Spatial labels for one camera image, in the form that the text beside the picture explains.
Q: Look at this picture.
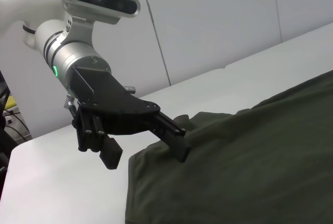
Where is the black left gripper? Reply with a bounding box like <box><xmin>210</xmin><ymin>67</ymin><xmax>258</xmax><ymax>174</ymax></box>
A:
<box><xmin>68</xmin><ymin>66</ymin><xmax>192</xmax><ymax>170</ymax></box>

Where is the dark green t-shirt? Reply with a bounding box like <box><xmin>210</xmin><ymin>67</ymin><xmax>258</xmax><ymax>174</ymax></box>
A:
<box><xmin>124</xmin><ymin>69</ymin><xmax>333</xmax><ymax>224</ymax></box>

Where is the yellow-green box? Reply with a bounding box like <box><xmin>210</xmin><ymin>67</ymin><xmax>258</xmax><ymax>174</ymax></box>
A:
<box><xmin>5</xmin><ymin>95</ymin><xmax>18</xmax><ymax>110</ymax></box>

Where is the left gripper cable with plug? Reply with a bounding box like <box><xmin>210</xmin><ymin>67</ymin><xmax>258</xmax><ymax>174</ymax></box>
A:
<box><xmin>63</xmin><ymin>93</ymin><xmax>79</xmax><ymax>118</ymax></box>

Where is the black floor cable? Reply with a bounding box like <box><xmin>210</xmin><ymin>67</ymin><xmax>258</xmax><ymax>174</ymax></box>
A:
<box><xmin>4</xmin><ymin>113</ymin><xmax>32</xmax><ymax>142</ymax></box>

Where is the dark metal frame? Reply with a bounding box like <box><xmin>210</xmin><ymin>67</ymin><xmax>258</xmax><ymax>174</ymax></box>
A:
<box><xmin>0</xmin><ymin>70</ymin><xmax>19</xmax><ymax>174</ymax></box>

